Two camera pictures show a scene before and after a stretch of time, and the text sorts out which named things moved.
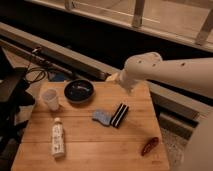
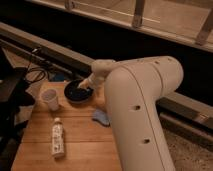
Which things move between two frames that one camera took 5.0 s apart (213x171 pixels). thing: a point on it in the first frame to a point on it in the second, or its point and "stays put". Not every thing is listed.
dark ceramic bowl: x=79 y=91 stays put
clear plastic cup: x=51 y=98 stays put
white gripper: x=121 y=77 to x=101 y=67
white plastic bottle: x=58 y=139 stays put
